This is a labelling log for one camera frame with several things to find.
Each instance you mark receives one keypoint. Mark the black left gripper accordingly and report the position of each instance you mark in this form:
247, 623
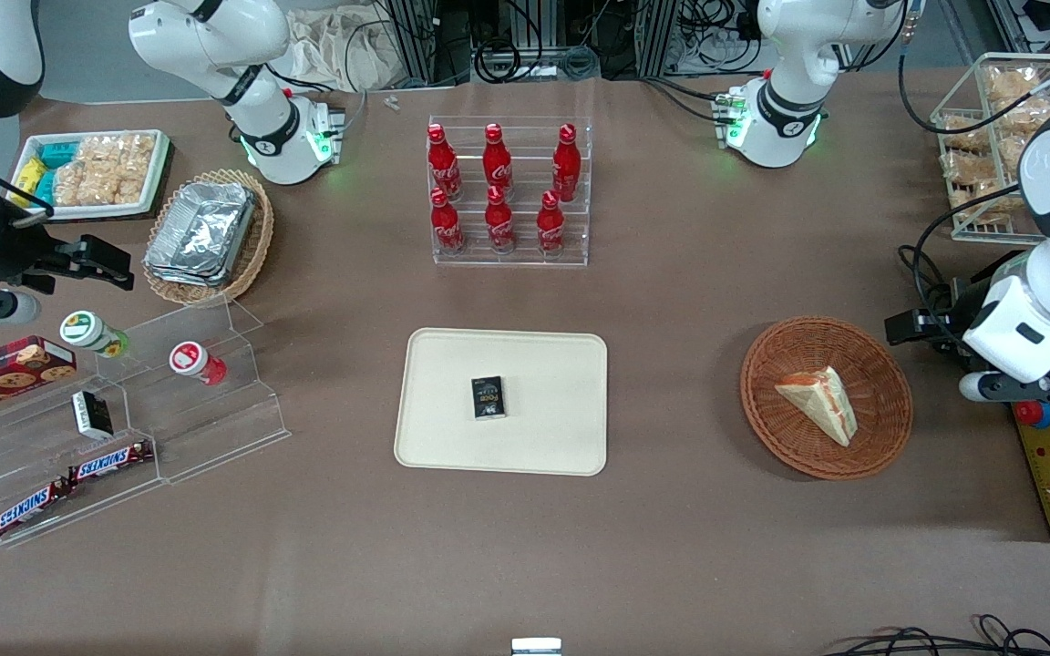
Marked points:
956, 316

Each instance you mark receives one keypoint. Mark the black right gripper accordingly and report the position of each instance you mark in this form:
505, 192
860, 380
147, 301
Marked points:
12, 252

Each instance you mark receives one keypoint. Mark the triangle sandwich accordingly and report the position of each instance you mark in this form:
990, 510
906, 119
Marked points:
821, 401

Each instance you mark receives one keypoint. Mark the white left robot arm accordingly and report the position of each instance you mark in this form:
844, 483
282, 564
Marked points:
789, 109

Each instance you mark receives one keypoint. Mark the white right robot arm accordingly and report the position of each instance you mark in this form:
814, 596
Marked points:
262, 137

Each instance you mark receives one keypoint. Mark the white rectangular snack tray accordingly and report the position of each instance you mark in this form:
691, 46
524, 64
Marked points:
151, 196

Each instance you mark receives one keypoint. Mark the foil containers in basket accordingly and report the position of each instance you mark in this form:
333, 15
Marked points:
252, 255

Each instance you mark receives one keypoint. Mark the brown round wicker basket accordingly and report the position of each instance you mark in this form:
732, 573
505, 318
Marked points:
780, 428

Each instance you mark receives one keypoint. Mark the beige plastic tray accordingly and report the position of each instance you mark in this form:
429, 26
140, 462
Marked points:
452, 437

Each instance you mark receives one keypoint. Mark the green drink bottle white lid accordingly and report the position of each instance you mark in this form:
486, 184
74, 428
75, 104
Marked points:
92, 333

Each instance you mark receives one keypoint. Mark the clear rice cracker bags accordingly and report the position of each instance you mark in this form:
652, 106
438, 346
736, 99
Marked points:
110, 169

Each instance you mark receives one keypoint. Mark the silver foil container stack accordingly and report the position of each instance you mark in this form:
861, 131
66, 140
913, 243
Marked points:
201, 232

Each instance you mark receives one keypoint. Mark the yellow snack packet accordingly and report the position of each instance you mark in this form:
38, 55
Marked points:
27, 175

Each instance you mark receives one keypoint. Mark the teal snack packet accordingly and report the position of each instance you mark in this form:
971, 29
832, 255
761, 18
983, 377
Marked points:
58, 153

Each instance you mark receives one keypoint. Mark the red drink bottle white lid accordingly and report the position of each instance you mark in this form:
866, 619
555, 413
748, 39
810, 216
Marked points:
197, 362

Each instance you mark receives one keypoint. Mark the red cookie box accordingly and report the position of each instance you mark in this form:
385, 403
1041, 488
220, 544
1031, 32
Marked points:
5, 374

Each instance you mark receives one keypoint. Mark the small black white box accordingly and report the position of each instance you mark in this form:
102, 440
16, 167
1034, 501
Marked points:
92, 415

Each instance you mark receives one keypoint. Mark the clear bagged cracker snack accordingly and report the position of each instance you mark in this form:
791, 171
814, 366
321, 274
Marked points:
1010, 84
967, 169
1031, 117
964, 132

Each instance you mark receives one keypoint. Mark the clear acrylic step shelf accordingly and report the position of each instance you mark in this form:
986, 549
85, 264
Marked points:
215, 428

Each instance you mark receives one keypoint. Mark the Snickers chocolate bar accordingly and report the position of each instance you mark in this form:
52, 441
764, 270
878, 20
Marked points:
110, 462
31, 508

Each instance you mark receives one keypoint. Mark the beige cloth bag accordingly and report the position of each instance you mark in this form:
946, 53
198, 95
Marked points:
334, 50

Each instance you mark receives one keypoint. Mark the red cola bottle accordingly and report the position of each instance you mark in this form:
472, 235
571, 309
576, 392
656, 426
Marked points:
550, 226
445, 164
566, 164
447, 226
497, 162
499, 223

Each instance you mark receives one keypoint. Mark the small black card box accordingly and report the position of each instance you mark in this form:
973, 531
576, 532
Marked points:
488, 398

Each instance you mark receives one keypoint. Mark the clear acrylic bottle rack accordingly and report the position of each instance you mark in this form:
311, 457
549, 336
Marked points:
525, 137

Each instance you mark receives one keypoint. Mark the small white device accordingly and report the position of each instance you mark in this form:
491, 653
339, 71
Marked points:
536, 646

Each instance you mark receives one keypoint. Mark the aluminium frame rack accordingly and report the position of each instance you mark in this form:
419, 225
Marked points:
420, 36

